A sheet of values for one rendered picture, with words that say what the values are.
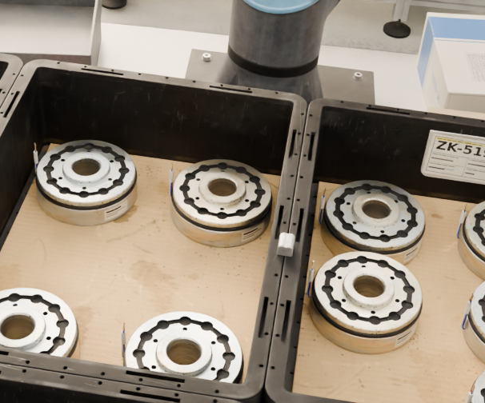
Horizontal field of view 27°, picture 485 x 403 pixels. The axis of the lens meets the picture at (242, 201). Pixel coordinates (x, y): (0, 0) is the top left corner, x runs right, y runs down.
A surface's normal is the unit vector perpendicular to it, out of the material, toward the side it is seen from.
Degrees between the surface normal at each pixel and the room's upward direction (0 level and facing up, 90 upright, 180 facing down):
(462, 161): 90
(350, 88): 4
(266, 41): 87
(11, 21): 0
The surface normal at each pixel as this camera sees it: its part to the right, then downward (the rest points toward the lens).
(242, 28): -0.76, 0.34
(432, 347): 0.07, -0.75
